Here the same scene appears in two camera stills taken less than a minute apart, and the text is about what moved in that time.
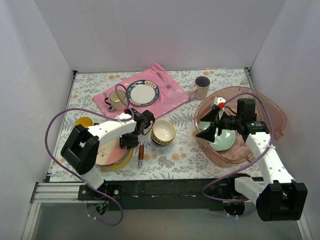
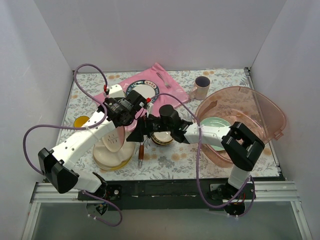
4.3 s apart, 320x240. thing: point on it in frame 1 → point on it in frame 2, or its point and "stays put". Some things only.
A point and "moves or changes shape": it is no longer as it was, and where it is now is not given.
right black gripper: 216,124 → 141,127
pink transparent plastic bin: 266,109 stays put
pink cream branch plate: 110,153 moves or changes shape
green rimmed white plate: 143,93 stays put
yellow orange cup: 84,121 stays put
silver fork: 165,83 stays put
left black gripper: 129,142 → 135,100
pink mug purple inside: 201,89 stays put
